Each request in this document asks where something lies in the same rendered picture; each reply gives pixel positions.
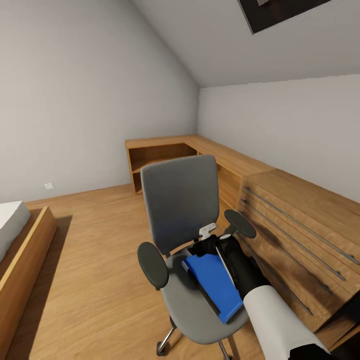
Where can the swivel chair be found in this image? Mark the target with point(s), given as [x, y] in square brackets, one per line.
[181, 196]

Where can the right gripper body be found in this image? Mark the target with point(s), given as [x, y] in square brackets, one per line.
[203, 246]

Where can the folder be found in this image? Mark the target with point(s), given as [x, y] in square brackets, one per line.
[210, 276]

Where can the bed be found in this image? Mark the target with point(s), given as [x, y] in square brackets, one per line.
[25, 238]

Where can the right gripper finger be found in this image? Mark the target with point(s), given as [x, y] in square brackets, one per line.
[191, 250]

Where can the fixed window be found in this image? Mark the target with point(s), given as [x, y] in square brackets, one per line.
[262, 14]

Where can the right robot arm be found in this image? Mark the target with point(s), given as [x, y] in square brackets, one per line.
[281, 334]

